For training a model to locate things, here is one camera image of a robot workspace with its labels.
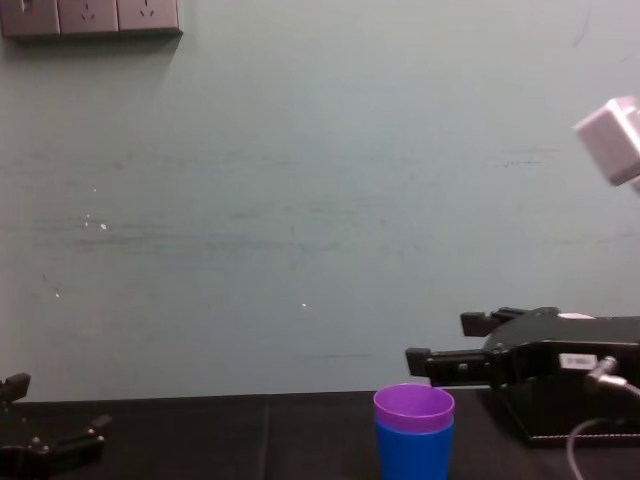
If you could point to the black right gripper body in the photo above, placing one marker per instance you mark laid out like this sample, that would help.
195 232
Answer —
540 332

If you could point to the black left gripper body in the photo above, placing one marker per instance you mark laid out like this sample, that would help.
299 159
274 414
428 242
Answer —
22 462

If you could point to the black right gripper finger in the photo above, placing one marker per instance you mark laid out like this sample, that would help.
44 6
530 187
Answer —
452 365
475 324

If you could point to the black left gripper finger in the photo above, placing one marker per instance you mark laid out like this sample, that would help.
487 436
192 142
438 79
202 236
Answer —
75 437
14 390

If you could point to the purple plastic cup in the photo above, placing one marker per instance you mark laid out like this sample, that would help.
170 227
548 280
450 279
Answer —
414 406

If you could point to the blue plastic cup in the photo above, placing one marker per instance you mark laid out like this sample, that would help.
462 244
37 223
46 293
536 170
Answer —
415 455

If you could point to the black table cloth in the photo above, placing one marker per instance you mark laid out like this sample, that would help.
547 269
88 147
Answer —
225 440

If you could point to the grey wall socket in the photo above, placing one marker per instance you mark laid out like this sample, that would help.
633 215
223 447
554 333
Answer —
88 15
148 14
29 16

